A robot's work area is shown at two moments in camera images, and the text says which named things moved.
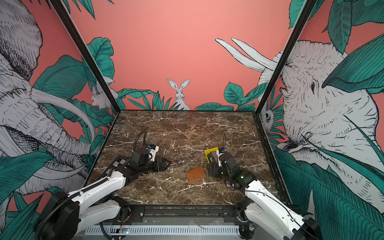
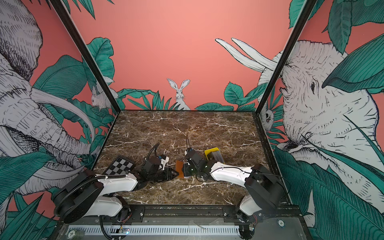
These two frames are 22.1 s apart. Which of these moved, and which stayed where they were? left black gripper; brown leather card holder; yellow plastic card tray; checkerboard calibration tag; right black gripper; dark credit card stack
Moved: right black gripper; brown leather card holder; left black gripper
Stayed: dark credit card stack; yellow plastic card tray; checkerboard calibration tag
